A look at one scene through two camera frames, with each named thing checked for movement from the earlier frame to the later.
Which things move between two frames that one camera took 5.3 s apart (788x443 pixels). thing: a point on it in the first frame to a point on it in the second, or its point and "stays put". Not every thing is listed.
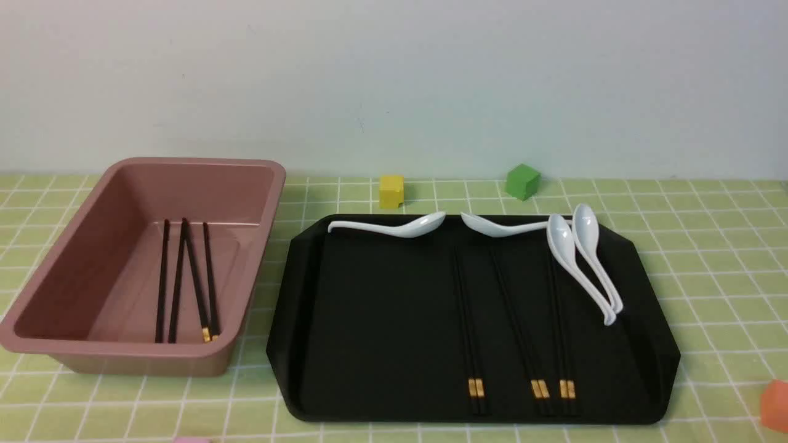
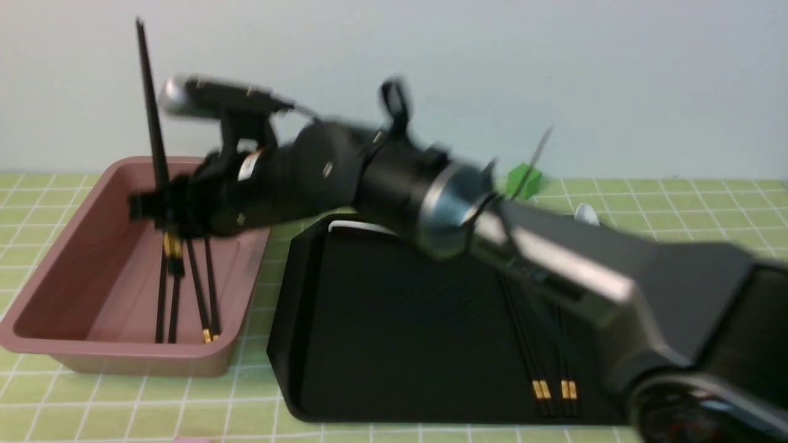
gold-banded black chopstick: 471,379 to 172,243
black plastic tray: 457,324 stays put
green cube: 522,181 stays put
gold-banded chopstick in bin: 206,333 stays put
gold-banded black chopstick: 479,383 to 173,245
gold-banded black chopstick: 564,387 stays put
